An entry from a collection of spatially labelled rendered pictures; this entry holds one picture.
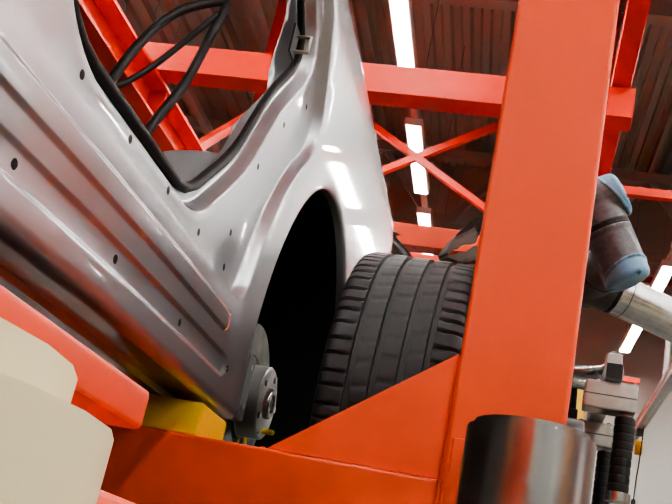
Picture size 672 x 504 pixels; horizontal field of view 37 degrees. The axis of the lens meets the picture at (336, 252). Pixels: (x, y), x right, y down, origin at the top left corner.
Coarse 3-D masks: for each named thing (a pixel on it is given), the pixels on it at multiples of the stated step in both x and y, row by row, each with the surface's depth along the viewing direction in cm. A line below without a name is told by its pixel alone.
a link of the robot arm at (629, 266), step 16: (608, 224) 191; (624, 224) 191; (592, 240) 193; (608, 240) 191; (624, 240) 190; (592, 256) 195; (608, 256) 190; (624, 256) 189; (640, 256) 190; (592, 272) 195; (608, 272) 190; (624, 272) 188; (640, 272) 189; (608, 288) 192; (624, 288) 195
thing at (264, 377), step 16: (256, 336) 209; (256, 352) 211; (256, 368) 205; (272, 368) 208; (256, 384) 201; (272, 384) 209; (256, 400) 200; (256, 416) 201; (272, 416) 213; (224, 432) 196; (240, 432) 203; (256, 432) 202
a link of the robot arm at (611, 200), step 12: (600, 180) 194; (612, 180) 193; (600, 192) 193; (612, 192) 192; (624, 192) 192; (600, 204) 192; (612, 204) 192; (624, 204) 192; (600, 216) 192; (612, 216) 191
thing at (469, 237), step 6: (474, 228) 199; (462, 234) 199; (468, 234) 199; (474, 234) 199; (450, 240) 200; (456, 240) 199; (462, 240) 199; (468, 240) 199; (474, 240) 198; (444, 246) 200; (450, 246) 199; (456, 246) 199; (444, 252) 200
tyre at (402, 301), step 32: (384, 256) 193; (352, 288) 181; (384, 288) 180; (416, 288) 180; (448, 288) 180; (352, 320) 175; (384, 320) 175; (416, 320) 174; (448, 320) 173; (352, 352) 172; (384, 352) 170; (416, 352) 170; (448, 352) 169; (320, 384) 170; (352, 384) 169; (384, 384) 168; (320, 416) 169
